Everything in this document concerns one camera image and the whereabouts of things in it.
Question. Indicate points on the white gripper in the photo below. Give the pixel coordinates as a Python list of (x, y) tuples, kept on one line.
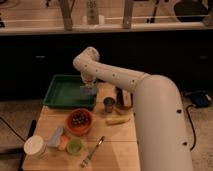
[(88, 80)]

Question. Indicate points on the blue sponge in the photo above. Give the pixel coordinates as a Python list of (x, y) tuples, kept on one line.
[(88, 90)]

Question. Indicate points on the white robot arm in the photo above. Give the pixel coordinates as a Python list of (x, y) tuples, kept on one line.
[(159, 115)]

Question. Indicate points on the green plastic tray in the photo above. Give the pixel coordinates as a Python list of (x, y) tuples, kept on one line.
[(64, 93)]

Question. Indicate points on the small metal cup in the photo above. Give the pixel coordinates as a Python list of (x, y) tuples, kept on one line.
[(109, 103)]

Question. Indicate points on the dark brown bowl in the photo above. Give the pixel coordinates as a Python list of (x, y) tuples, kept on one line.
[(119, 99)]

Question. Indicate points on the wooden block in bowl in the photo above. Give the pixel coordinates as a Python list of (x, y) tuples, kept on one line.
[(126, 98)]

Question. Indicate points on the orange bowl with grapes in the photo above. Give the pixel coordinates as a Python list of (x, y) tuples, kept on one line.
[(79, 122)]

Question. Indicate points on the white remote on shelf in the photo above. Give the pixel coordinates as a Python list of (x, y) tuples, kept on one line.
[(92, 12)]

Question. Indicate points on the small green cup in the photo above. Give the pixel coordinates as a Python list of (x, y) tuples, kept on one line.
[(74, 146)]

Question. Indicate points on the light blue cloth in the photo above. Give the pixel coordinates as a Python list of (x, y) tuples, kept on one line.
[(54, 140)]

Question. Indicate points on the orange toy block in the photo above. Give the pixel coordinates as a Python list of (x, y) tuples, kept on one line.
[(63, 142)]

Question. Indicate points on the metal fork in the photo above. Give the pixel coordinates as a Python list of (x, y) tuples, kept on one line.
[(88, 158)]

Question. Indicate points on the dark blue floor device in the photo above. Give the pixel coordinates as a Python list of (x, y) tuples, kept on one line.
[(200, 99)]

